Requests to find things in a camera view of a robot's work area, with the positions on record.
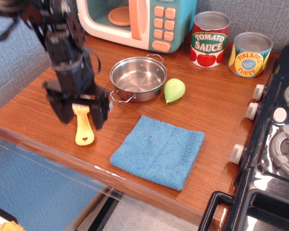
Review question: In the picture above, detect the tomato sauce can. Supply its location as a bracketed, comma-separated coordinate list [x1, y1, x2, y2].
[190, 11, 230, 68]

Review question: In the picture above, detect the black toy stove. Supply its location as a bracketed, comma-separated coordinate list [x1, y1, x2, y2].
[199, 44, 289, 231]

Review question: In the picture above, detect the green toy pear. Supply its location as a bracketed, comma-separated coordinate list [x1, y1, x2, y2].
[164, 78, 186, 103]

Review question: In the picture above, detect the small steel pot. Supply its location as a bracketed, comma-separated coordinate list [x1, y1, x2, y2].
[110, 54, 168, 103]

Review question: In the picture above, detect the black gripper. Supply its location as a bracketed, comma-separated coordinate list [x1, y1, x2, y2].
[42, 51, 109, 129]

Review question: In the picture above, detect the orange fuzzy object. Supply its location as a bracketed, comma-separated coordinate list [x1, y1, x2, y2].
[0, 221, 25, 231]

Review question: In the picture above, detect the white stove knob lower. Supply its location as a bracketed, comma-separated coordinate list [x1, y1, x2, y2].
[230, 144, 244, 165]

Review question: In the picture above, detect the blue folded cloth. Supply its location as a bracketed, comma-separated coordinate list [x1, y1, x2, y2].
[110, 116, 205, 191]

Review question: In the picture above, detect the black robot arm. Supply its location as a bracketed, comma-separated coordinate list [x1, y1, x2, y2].
[0, 0, 110, 129]

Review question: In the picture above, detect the black cable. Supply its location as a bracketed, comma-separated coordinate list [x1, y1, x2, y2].
[0, 9, 22, 41]

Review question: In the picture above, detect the pineapple slices can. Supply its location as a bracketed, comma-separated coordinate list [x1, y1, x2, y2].
[228, 32, 273, 78]

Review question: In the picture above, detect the white stove knob middle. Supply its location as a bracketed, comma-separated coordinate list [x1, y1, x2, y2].
[246, 103, 259, 120]

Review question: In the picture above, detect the yellow toy brush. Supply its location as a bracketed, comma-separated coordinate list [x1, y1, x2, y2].
[72, 103, 94, 146]

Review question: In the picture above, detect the toy microwave teal and cream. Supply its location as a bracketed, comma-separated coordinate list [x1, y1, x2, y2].
[76, 0, 197, 53]

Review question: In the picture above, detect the white stove knob upper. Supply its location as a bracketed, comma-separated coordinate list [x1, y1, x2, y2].
[253, 84, 265, 101]

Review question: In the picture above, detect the white stove knob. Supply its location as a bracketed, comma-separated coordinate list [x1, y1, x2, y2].
[253, 84, 265, 101]
[230, 144, 244, 165]
[246, 103, 259, 120]

